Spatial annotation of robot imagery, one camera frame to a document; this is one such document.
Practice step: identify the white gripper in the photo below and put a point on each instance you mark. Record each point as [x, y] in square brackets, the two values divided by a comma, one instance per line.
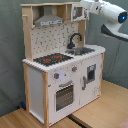
[91, 5]

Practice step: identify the white toy microwave door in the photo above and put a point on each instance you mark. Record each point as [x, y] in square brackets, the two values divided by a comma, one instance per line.
[77, 13]

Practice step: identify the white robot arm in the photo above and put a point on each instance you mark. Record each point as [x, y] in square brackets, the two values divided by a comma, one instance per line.
[114, 14]

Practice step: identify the wooden toy kitchen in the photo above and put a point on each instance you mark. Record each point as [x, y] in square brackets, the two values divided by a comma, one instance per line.
[40, 84]

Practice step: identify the black toy faucet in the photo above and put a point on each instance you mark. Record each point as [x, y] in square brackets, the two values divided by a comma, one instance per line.
[71, 43]

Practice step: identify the grey range hood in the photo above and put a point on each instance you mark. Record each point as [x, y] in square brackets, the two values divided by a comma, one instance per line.
[48, 18]

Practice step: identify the grey toy sink basin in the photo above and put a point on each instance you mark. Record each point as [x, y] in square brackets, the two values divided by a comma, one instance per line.
[79, 51]

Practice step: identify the grey ice dispenser panel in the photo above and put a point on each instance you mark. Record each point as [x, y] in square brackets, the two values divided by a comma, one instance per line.
[91, 73]

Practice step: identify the red right stove knob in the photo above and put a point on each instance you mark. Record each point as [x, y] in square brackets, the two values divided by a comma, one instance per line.
[74, 69]

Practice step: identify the red stove knob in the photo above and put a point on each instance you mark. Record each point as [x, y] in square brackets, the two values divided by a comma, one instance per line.
[74, 69]
[56, 75]

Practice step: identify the black toy stovetop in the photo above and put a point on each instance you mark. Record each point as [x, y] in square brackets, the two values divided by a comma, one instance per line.
[52, 59]

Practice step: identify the red left stove knob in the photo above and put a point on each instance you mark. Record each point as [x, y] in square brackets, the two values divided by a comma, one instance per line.
[56, 75]

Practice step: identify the toy oven door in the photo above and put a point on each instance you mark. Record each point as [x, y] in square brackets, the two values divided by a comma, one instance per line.
[64, 96]

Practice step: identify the grey fridge door handle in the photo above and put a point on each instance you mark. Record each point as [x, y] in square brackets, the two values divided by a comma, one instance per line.
[84, 83]

